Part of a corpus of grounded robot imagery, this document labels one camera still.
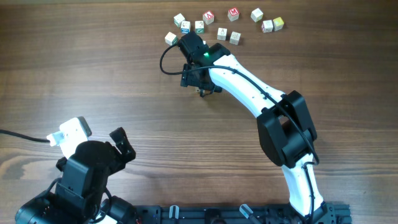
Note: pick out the red M block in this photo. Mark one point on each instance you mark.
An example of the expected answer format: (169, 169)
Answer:
(233, 14)

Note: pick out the red A block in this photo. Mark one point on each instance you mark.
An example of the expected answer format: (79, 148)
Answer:
(208, 17)

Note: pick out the green corner white block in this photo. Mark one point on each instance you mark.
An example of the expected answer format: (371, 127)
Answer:
(171, 38)

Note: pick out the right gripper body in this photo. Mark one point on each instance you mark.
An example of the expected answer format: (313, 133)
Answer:
(191, 79)

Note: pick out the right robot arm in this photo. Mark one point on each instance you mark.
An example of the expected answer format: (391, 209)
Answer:
(285, 128)

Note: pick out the red Y block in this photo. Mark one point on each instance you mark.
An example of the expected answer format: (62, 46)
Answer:
(267, 26)

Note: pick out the green N block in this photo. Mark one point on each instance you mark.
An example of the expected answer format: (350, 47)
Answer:
(199, 27)

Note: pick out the blue Z block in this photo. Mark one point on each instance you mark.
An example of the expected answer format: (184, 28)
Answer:
(185, 27)

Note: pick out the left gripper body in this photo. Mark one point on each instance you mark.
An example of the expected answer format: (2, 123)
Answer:
(127, 156)

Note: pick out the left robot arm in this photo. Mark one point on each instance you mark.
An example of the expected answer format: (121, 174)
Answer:
(81, 195)

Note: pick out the blue D block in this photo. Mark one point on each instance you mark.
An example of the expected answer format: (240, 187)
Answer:
(234, 38)

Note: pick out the bee picture block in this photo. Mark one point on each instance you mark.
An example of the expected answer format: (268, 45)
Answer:
(222, 33)

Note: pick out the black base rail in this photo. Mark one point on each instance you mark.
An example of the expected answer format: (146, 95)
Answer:
(328, 213)

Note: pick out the green edge far block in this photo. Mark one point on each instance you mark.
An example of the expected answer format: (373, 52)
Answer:
(178, 19)

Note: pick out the plain white block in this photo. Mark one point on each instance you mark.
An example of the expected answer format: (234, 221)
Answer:
(257, 15)

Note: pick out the yellow top block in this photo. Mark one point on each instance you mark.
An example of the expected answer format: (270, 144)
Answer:
(278, 23)

